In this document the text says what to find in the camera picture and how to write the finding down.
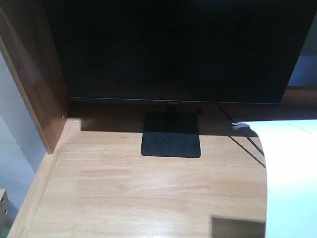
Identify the wooden desk side panel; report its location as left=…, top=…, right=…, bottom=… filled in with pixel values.
left=0, top=0, right=69, bottom=154

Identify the black monitor stand base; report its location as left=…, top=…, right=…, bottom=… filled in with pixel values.
left=141, top=106, right=201, bottom=158

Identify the black computer monitor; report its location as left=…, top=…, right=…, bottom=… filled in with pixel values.
left=44, top=0, right=317, bottom=104

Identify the grey desk cable grommet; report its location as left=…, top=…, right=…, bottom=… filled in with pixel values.
left=231, top=122, right=250, bottom=130

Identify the black monitor cable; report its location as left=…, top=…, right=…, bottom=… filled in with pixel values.
left=217, top=105, right=265, bottom=157

